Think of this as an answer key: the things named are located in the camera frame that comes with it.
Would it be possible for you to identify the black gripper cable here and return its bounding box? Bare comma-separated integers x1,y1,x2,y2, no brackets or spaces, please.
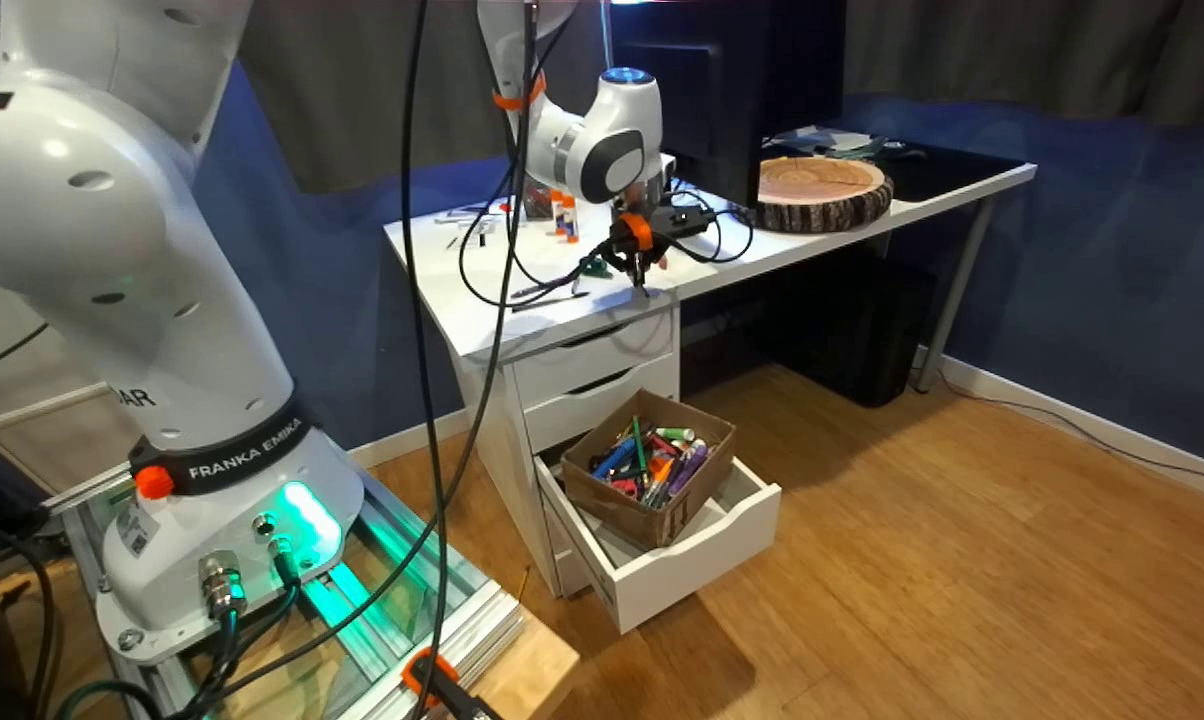
456,166,759,316

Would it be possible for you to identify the white desk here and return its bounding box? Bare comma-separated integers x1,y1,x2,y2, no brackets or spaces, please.
379,134,1044,398

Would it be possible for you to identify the purple pen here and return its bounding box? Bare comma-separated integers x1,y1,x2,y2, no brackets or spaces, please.
508,279,593,312

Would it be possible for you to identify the black box under desk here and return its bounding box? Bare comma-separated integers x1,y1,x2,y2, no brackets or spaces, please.
755,249,949,410

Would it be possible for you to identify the grey curtain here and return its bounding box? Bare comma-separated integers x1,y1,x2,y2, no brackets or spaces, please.
236,0,619,198

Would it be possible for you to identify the black computer monitor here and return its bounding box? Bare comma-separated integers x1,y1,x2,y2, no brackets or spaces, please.
604,0,854,208

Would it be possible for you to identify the long black arm cable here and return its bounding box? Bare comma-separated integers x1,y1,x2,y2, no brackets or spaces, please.
395,0,456,677

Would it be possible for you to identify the brown cardboard box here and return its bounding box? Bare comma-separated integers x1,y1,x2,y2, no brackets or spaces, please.
556,383,741,556

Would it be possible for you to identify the white open drawer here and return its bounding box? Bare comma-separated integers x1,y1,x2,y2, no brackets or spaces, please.
534,445,788,641

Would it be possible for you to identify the white drawer cabinet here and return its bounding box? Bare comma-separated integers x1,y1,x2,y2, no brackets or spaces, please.
453,298,688,598

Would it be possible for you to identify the brown curtain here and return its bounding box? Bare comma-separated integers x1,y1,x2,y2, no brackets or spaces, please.
838,0,1204,133

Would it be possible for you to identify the orange strap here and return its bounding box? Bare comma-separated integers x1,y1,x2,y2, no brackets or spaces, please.
488,71,552,118

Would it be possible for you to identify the round wooden slab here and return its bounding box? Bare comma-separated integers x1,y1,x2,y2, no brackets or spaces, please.
752,151,900,236

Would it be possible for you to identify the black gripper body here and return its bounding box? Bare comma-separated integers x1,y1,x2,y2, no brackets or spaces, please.
609,195,688,262

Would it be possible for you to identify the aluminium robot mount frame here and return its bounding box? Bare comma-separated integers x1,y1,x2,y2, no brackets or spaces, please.
37,452,585,720

